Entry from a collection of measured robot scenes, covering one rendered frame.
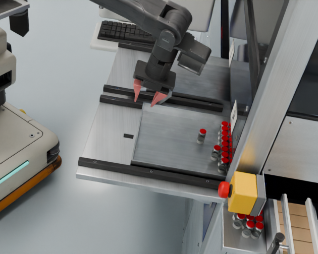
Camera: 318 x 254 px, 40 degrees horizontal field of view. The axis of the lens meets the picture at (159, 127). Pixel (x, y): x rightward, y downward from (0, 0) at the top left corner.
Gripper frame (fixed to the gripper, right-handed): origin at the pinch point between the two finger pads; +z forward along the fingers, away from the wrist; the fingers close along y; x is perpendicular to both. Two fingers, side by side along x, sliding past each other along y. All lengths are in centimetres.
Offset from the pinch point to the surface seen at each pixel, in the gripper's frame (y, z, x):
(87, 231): 3, 109, 32
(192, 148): 19.6, 16.3, 6.5
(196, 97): 18.9, 13.7, 28.4
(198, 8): 17, 13, 91
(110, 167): -2.4, 19.4, -7.6
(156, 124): 8.1, 18.5, 14.5
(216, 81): 26, 15, 43
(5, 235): -32, 116, 23
